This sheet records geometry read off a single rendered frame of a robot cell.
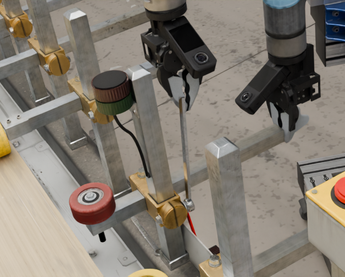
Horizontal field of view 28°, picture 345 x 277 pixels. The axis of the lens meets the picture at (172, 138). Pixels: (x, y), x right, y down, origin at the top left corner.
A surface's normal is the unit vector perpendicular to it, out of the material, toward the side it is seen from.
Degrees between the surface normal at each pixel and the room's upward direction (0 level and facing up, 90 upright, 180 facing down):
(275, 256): 0
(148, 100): 90
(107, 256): 0
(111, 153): 90
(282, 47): 90
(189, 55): 27
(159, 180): 90
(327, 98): 0
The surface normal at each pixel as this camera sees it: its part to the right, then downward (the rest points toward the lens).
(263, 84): -0.58, -0.50
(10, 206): -0.15, -0.80
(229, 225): 0.49, 0.45
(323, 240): -0.86, 0.40
